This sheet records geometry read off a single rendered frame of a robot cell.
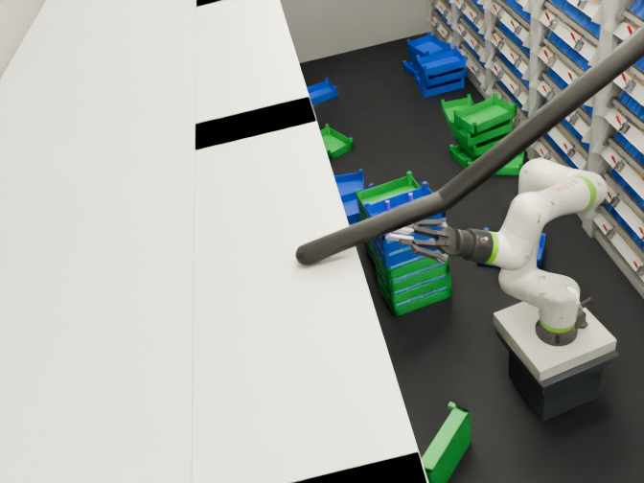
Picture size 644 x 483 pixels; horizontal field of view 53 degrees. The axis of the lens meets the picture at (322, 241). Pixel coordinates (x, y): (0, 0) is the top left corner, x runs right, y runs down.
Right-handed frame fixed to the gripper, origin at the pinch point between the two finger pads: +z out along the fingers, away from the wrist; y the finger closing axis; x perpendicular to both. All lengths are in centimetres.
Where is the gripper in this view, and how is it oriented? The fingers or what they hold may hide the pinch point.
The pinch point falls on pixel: (399, 234)
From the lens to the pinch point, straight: 174.6
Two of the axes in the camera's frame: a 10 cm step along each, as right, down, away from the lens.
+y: -0.4, 9.4, -3.4
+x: -3.1, 3.1, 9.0
